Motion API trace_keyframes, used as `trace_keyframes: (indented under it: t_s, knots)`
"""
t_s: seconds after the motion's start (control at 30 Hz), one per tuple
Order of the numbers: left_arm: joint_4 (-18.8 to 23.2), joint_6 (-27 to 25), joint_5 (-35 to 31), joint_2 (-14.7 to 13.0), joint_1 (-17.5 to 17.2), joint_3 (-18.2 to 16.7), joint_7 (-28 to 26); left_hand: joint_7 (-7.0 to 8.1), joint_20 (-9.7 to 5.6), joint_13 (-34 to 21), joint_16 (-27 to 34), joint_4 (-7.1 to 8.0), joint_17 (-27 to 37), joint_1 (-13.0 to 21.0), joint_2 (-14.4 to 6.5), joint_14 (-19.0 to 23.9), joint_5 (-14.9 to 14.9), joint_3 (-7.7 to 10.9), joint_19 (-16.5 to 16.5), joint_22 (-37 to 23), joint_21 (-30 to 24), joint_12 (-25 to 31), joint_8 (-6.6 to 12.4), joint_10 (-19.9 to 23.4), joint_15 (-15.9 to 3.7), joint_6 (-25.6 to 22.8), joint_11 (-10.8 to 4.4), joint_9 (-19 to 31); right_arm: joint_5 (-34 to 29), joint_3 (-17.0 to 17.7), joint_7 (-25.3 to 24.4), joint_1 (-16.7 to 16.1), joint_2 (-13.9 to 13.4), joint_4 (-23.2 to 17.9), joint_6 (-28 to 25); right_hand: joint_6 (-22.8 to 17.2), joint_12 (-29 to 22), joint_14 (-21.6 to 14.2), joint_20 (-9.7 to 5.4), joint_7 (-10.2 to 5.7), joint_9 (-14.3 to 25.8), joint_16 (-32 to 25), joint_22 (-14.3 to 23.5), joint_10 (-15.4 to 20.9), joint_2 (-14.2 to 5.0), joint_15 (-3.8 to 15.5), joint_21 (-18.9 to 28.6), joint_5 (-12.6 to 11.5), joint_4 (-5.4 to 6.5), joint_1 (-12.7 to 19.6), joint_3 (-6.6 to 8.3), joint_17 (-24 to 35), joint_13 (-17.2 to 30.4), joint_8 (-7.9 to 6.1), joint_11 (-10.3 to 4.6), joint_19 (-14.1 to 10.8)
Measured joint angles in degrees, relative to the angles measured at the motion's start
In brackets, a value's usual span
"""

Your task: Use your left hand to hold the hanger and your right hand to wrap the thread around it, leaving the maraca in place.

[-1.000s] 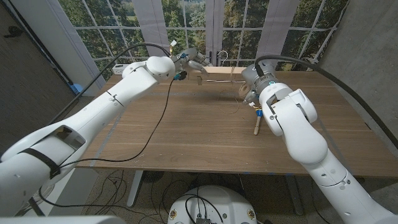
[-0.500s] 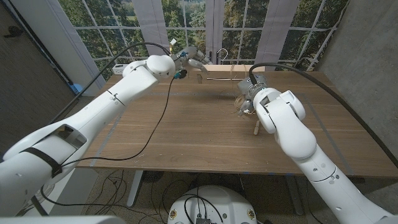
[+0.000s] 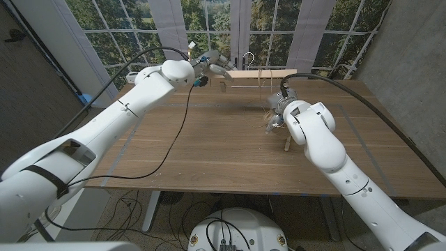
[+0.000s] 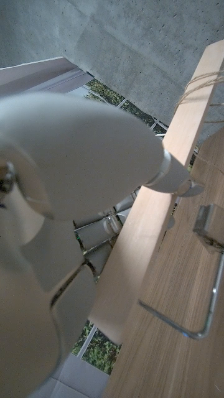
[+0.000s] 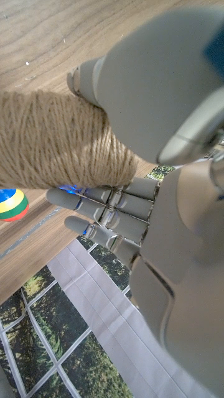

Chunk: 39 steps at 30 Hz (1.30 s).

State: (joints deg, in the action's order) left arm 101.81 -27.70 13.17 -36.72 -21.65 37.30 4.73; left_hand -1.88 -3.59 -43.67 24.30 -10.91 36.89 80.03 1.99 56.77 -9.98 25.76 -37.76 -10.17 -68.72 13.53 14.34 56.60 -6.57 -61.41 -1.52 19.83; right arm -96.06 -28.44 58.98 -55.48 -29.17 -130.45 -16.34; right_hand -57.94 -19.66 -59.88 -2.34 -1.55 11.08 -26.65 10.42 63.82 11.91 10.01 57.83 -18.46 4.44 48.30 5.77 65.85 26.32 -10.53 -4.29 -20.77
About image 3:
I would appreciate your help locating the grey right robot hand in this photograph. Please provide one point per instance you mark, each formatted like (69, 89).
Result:
(278, 108)

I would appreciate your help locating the printed forest window backdrop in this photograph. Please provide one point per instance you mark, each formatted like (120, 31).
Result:
(209, 35)

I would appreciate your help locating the wooden clothes hanger with clips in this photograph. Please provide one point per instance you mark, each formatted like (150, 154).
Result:
(258, 74)

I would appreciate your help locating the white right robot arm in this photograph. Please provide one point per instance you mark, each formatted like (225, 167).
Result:
(348, 174)

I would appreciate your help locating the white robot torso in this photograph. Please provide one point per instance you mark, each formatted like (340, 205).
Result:
(240, 230)

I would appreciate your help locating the white power strip box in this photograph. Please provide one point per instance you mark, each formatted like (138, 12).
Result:
(129, 77)

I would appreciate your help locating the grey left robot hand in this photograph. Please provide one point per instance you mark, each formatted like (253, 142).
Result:
(212, 62)

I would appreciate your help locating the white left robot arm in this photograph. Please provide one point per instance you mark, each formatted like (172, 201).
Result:
(87, 146)

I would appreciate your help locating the black wall hook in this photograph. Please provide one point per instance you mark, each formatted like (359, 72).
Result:
(15, 35)

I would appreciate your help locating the white table leg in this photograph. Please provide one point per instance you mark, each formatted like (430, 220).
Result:
(151, 212)

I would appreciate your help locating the blue floor object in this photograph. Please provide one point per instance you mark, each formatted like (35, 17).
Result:
(84, 98)

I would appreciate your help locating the rainbow striped wooden maraca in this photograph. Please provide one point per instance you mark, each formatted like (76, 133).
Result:
(287, 143)

